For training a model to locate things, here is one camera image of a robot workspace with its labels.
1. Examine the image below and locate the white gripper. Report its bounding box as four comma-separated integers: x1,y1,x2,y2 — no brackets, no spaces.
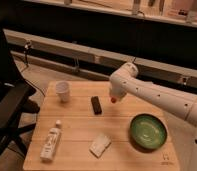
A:
109,80,127,100

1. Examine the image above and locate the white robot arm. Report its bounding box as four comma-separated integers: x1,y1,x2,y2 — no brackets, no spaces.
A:
109,62,197,171

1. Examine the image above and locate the white sponge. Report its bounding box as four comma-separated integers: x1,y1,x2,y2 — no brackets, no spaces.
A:
89,134,111,158

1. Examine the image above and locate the black rectangular block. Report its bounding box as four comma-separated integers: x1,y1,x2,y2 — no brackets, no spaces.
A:
91,96,102,115

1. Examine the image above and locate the green bowl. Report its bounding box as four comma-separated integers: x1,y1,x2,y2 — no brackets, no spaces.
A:
130,113,167,150

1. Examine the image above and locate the white paper cup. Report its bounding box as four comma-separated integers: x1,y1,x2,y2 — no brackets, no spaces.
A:
55,81,70,102

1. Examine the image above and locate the wooden table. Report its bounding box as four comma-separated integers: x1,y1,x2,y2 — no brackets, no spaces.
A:
22,80,181,171

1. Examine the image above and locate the white plastic bottle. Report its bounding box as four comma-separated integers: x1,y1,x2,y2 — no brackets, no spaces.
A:
40,120,62,162

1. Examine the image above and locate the black office chair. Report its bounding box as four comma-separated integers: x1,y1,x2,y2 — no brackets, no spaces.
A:
0,6,41,165

